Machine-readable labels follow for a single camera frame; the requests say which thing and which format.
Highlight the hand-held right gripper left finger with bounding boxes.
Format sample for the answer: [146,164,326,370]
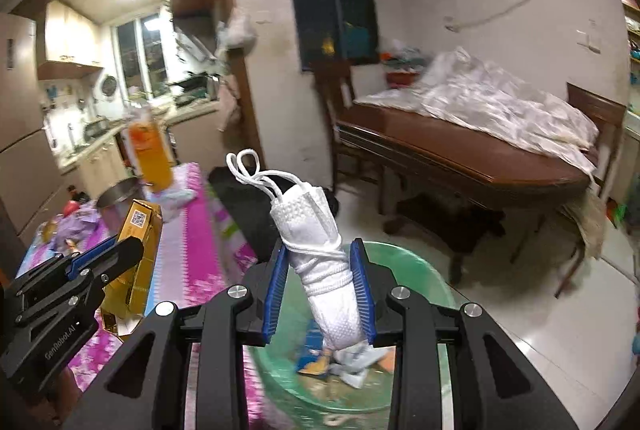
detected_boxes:
[75,242,291,430]

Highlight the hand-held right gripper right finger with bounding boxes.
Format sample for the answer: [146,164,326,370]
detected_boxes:
[350,239,581,430]

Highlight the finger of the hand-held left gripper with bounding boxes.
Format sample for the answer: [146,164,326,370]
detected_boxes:
[10,237,121,300]
[15,238,145,327]

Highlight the white face mask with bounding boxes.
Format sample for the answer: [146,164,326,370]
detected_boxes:
[225,149,375,352]

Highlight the plastic bucket with green liner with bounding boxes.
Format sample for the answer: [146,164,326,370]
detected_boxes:
[244,240,457,417]

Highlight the blue yellow cardboard box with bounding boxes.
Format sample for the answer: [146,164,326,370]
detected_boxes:
[297,329,332,377]

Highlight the white plastic wrapper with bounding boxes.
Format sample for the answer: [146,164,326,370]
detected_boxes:
[332,342,397,387]

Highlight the purple snack bag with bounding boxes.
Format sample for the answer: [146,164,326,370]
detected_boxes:
[49,204,102,252]

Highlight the cream kitchen base cabinets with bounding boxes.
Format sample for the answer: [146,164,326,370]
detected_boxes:
[57,100,221,201]

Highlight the orange juice bottle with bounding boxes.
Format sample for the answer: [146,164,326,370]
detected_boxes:
[124,102,177,192]

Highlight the grey refrigerator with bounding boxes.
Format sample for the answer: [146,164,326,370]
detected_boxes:
[0,12,67,243]

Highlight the dark wooden dining table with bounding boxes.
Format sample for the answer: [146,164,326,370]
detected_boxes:
[334,99,602,302]

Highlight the dark wooden chair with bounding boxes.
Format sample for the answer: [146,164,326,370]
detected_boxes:
[311,59,357,192]
[554,81,629,300]

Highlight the black wok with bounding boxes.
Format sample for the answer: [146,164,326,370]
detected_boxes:
[166,77,212,95]

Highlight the pink hanging cloth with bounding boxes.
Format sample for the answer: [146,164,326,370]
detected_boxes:
[216,76,242,132]

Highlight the barred kitchen window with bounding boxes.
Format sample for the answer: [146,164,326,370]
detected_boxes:
[112,12,174,100]

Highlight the red basin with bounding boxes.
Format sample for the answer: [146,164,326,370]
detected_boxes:
[381,51,417,87]

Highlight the white plastic sheet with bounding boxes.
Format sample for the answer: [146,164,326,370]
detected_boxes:
[354,46,602,177]

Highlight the steel range hood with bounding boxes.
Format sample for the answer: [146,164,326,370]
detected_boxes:
[171,14,224,77]

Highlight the beige cloth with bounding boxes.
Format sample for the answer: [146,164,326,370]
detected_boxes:
[564,194,609,262]

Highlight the hanging clear plastic bag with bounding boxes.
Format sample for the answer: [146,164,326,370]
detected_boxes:
[216,6,259,62]

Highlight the cluttered storage shelf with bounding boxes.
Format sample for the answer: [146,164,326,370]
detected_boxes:
[619,0,640,87]

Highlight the metal pot with handle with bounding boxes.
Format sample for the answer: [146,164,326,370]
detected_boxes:
[95,176,147,222]

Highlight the cream wall cabinet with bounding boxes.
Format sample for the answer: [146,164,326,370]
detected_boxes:
[36,0,104,82]

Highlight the white wall socket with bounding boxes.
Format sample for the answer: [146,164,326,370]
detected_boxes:
[574,29,604,54]

